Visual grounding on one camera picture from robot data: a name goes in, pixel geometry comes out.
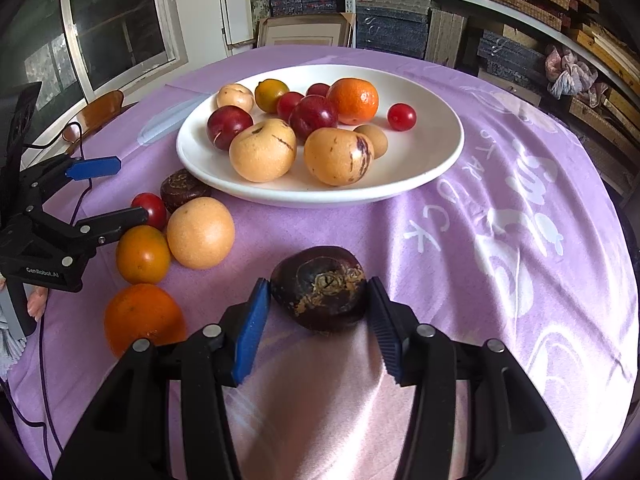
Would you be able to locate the small tan fruit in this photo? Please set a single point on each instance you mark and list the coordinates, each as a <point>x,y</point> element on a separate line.
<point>235,95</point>

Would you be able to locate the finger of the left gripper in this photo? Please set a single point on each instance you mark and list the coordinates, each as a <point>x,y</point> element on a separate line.
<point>82,168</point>
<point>110,227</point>

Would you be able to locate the red cherry tomato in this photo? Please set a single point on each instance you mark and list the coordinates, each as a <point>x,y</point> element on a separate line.
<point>318,90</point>
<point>154,207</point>
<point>401,117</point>
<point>286,104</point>

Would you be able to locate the framed picture leaning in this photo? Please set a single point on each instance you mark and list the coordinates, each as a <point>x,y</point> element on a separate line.
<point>325,29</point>

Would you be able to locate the metal shelving unit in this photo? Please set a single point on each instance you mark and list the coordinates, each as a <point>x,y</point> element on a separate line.
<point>576,25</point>

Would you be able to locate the large orange mandarin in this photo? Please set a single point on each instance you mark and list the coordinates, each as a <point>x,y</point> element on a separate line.
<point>142,311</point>
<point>355,99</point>

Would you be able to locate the purple tablecloth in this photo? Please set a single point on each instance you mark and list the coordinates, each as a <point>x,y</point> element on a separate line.
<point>518,241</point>

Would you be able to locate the large tan pear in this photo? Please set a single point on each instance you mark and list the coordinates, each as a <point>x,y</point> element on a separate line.
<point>264,152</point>

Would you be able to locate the window with white frame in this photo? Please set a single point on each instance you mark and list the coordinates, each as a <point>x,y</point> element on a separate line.
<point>81,49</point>

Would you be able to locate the yellow cherry tomato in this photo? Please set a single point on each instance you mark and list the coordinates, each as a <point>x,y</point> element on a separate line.
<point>267,94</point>

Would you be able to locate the dark red plum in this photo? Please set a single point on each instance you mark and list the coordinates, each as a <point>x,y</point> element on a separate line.
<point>225,124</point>
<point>310,114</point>

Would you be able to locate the small orange tangerine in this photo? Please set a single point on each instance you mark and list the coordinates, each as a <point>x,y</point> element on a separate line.
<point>142,256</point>

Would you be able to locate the small brown longan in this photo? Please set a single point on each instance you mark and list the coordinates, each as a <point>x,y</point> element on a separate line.
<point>376,136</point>

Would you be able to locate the pink crumpled plastic bag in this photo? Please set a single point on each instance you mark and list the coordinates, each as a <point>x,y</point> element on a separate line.
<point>569,75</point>

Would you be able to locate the dark mangosteen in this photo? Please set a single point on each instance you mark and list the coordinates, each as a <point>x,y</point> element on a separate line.
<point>181,187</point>

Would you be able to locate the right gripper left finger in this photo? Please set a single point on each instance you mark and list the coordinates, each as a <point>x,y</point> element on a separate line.
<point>124,433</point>

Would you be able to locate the round tan pear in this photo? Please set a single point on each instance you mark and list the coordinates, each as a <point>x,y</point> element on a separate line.
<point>200,233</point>

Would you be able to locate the wooden chair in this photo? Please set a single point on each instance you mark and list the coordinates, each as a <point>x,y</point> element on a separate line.
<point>92,118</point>

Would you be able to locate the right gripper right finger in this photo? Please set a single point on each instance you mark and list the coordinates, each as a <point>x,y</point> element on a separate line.
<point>512,432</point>

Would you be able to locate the dark passion fruit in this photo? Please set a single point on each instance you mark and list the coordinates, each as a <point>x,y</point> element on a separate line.
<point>322,288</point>

